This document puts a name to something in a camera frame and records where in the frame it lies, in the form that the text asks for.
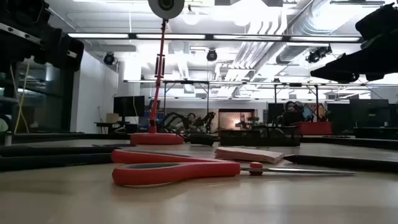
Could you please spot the black pen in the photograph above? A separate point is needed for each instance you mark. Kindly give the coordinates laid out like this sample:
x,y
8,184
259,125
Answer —
x,y
62,150
342,163
46,161

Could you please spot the black mesh desk organizer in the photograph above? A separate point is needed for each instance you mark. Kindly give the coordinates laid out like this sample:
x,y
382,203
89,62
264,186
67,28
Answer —
x,y
258,138

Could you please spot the purple sticky note pad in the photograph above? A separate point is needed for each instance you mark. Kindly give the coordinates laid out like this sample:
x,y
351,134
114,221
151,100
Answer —
x,y
109,145

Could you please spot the pink sticky note pad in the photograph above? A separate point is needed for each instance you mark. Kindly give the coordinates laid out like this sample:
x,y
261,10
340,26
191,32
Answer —
x,y
248,154

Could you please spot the black ceiling spotlight cluster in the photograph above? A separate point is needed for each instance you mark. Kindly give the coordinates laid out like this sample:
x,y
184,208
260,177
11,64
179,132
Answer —
x,y
314,56

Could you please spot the wide black monitor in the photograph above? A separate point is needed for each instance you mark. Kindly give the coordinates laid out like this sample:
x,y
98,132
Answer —
x,y
370,112

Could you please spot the person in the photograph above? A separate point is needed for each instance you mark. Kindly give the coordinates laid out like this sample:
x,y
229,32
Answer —
x,y
293,113
191,118

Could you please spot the red storage bin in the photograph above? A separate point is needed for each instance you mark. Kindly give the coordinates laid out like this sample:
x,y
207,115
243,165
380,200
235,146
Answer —
x,y
314,128

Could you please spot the cardboard box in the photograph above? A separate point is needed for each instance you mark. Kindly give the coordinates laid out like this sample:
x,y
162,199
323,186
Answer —
x,y
112,117

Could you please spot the dark background desk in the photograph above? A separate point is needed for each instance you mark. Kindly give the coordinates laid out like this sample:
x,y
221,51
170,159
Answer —
x,y
105,124

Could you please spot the black monitor on stand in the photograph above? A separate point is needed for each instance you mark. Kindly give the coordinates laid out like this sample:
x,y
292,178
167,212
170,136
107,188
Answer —
x,y
129,105

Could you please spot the green and white object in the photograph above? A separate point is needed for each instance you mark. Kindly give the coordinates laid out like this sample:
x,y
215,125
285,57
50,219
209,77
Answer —
x,y
8,138

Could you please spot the black background robot arms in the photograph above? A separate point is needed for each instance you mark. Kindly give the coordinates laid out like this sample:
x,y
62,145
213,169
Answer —
x,y
202,119

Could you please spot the colourful patterned wall hanging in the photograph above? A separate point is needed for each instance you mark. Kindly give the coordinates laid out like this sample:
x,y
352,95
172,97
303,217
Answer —
x,y
317,112

